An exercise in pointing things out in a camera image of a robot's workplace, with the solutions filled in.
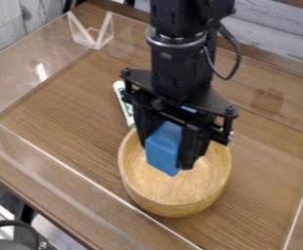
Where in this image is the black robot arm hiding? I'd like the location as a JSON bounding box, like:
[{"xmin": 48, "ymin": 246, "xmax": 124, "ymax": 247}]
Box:
[{"xmin": 122, "ymin": 0, "xmax": 239, "ymax": 176}]

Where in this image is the black cable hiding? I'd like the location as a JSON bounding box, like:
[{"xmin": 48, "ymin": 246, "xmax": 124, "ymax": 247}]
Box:
[{"xmin": 0, "ymin": 219, "xmax": 40, "ymax": 250}]

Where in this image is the black metal table bracket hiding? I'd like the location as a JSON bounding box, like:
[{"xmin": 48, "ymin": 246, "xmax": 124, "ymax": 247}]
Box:
[{"xmin": 13, "ymin": 202, "xmax": 59, "ymax": 250}]

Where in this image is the green and white marker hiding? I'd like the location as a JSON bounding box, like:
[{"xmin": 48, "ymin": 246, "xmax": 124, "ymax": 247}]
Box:
[{"xmin": 112, "ymin": 80, "xmax": 135, "ymax": 129}]

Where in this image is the brown wooden bowl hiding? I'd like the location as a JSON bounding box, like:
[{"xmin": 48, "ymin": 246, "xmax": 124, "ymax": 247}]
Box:
[{"xmin": 118, "ymin": 130, "xmax": 232, "ymax": 218}]

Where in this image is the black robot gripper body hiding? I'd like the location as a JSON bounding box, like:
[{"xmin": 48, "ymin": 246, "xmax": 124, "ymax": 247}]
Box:
[{"xmin": 122, "ymin": 28, "xmax": 239, "ymax": 145}]

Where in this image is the blue foam block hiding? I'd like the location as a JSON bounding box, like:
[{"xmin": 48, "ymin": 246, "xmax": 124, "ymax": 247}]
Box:
[{"xmin": 146, "ymin": 121, "xmax": 182, "ymax": 177}]

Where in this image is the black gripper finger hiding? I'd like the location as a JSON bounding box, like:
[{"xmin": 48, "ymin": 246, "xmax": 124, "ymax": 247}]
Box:
[
  {"xmin": 178, "ymin": 124, "xmax": 212, "ymax": 170},
  {"xmin": 134, "ymin": 105, "xmax": 163, "ymax": 146}
]

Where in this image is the clear acrylic tray wall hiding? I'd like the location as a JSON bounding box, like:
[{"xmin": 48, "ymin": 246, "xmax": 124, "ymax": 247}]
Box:
[{"xmin": 0, "ymin": 6, "xmax": 303, "ymax": 250}]

